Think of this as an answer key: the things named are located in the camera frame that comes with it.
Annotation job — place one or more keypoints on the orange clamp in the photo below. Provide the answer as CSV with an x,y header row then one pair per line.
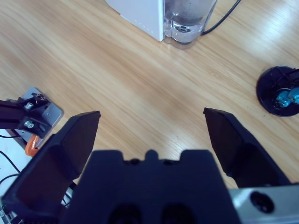
x,y
31,147

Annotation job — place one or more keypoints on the water tank with black lid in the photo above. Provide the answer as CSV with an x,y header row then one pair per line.
x,y
187,23

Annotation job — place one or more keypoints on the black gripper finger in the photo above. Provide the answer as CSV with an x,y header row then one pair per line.
x,y
56,168
243,154

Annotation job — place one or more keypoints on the blue coffee capsule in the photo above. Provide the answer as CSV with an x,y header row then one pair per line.
x,y
295,95
283,98

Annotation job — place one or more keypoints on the black capsule holder with rods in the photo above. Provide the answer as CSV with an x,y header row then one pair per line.
x,y
268,91

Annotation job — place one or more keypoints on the white capsule coffee machine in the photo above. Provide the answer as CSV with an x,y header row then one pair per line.
x,y
140,16

